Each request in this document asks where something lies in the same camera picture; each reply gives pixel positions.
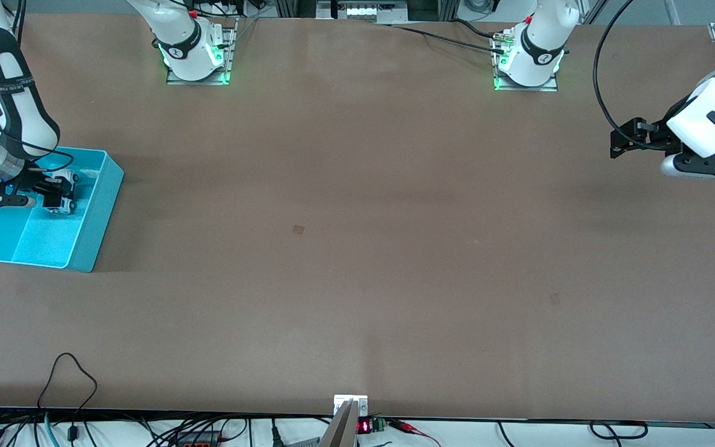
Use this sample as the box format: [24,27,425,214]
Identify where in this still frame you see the white jeep toy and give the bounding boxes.
[47,170,79,215]

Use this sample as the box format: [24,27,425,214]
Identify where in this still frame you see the cyan plastic bin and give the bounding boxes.
[0,147,125,273]

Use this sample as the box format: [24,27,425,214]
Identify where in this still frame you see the red and black clip leads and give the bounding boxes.
[387,418,443,447]

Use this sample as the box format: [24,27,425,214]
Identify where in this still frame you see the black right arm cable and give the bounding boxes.
[0,0,61,173]

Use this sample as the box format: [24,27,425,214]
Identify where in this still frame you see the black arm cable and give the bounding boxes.
[593,0,656,151]
[0,0,61,173]

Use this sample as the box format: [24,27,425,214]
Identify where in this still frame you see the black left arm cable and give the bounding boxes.
[593,0,656,151]

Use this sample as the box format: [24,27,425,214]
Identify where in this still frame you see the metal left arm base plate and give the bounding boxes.
[492,34,559,93]

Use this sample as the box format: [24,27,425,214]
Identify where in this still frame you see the looped thin black cable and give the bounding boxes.
[37,353,98,443]

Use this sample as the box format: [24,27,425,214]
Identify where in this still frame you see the short black table cable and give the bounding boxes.
[449,19,502,39]

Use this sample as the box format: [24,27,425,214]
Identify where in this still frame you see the long black table cable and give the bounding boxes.
[389,24,507,55]

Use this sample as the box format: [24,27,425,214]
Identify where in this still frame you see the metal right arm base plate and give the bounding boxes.
[166,17,238,86]

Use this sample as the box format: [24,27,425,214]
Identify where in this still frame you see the aluminium frame with white device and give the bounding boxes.
[274,0,459,25]

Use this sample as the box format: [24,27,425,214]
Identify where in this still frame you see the coiled black cable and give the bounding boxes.
[590,420,649,441]

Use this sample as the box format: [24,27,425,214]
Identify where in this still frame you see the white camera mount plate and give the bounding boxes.
[333,394,369,417]

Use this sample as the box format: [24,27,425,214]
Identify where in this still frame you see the grey metal mount bar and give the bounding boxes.
[318,400,359,447]

